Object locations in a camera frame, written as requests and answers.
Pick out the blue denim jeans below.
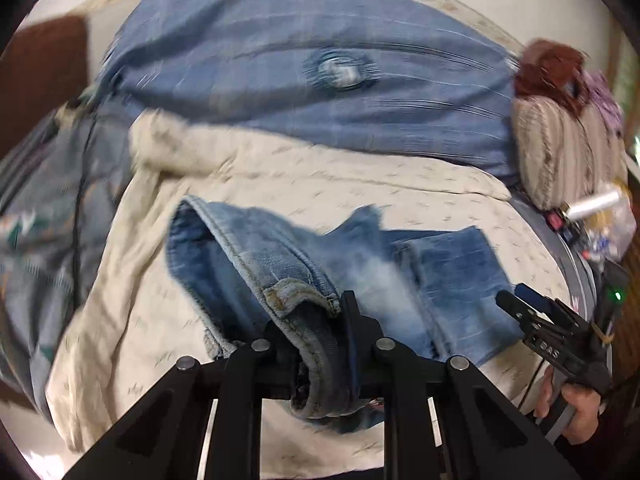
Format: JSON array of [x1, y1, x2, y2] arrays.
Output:
[[166, 196, 521, 434]]

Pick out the right hand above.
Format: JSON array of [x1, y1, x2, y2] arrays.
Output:
[[534, 366, 601, 445]]

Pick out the small red box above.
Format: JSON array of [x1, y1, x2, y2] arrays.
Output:
[[544, 209, 567, 233]]

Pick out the clear plastic bag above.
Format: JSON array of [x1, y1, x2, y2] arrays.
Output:
[[582, 181, 637, 262]]

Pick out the white plastic roll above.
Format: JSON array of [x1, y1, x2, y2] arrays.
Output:
[[562, 188, 622, 222]]

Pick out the cream leaf-print bed sheet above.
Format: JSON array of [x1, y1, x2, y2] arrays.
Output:
[[46, 110, 570, 452]]

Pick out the striped beige pillow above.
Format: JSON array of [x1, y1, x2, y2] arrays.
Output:
[[512, 96, 627, 211]]

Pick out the purple cloth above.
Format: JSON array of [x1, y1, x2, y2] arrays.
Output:
[[584, 70, 624, 134]]

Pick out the dark red cloth bag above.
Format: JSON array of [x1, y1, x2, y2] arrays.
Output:
[[514, 39, 590, 118]]

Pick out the grey patterned blanket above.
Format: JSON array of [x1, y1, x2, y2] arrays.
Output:
[[1, 102, 132, 415]]

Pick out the blue plaid duvet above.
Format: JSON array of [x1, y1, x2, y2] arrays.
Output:
[[96, 0, 518, 183]]

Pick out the brown headboard cushion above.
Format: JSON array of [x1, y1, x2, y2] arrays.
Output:
[[0, 14, 89, 155]]

